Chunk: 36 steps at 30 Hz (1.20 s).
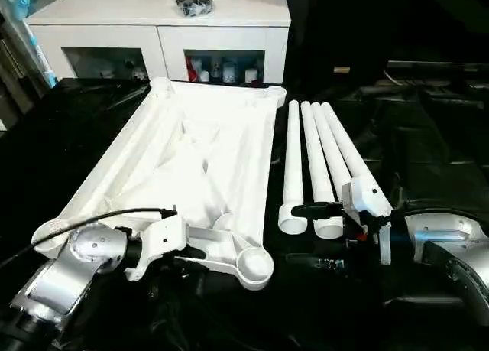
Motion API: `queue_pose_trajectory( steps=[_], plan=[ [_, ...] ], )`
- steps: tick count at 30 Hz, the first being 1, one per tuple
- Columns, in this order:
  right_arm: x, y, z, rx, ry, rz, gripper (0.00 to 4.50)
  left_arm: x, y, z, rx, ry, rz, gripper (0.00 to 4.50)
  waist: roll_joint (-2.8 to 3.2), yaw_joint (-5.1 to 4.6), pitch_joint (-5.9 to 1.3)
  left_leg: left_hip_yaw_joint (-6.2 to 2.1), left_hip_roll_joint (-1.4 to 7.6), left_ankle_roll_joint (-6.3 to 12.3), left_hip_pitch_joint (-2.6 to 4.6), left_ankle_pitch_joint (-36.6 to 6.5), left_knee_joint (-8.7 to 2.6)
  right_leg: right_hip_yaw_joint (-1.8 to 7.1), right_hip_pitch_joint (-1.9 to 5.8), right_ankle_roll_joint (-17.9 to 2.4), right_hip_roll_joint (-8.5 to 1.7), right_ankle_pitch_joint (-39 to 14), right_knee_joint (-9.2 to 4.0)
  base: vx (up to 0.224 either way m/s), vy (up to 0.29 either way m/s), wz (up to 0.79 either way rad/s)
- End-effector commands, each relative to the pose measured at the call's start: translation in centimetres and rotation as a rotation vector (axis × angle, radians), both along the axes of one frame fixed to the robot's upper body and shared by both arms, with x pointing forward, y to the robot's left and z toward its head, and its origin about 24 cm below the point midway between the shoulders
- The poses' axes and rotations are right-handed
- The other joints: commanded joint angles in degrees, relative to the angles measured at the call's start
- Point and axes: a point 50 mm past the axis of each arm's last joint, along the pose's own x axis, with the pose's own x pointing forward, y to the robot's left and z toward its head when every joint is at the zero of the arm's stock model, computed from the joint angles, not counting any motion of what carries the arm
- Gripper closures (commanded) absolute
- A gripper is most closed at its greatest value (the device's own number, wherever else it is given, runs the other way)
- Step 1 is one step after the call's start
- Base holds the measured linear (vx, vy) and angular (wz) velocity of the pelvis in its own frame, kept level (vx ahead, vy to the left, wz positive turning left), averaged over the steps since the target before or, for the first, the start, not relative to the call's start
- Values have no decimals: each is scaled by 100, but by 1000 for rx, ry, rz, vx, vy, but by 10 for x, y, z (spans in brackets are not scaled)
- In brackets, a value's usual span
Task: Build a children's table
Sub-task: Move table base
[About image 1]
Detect white plastic table leg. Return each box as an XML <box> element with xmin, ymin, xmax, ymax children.
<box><xmin>309</xmin><ymin>101</ymin><xmax>358</xmax><ymax>214</ymax></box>
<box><xmin>299</xmin><ymin>100</ymin><xmax>345</xmax><ymax>241</ymax></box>
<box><xmin>319</xmin><ymin>101</ymin><xmax>394</xmax><ymax>218</ymax></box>
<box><xmin>277</xmin><ymin>99</ymin><xmax>309</xmax><ymax>236</ymax></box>

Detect white plastic table top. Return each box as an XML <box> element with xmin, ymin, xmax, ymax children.
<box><xmin>30</xmin><ymin>76</ymin><xmax>288</xmax><ymax>293</ymax></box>

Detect black work mat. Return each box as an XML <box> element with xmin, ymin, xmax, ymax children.
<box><xmin>0</xmin><ymin>75</ymin><xmax>489</xmax><ymax>351</ymax></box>

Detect red white figure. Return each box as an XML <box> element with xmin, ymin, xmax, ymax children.
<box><xmin>186</xmin><ymin>56</ymin><xmax>203</xmax><ymax>83</ymax></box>

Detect clear bag of black parts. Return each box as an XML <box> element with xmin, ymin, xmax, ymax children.
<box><xmin>174</xmin><ymin>0</ymin><xmax>219</xmax><ymax>18</ymax></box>

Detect blue white striped pole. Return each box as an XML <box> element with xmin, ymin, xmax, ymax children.
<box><xmin>6</xmin><ymin>0</ymin><xmax>59</xmax><ymax>89</ymax></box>

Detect white glass-door cabinet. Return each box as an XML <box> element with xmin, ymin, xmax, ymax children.
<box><xmin>23</xmin><ymin>0</ymin><xmax>292</xmax><ymax>87</ymax></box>

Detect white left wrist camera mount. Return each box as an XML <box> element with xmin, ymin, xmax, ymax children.
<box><xmin>124</xmin><ymin>214</ymin><xmax>189</xmax><ymax>284</ymax></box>

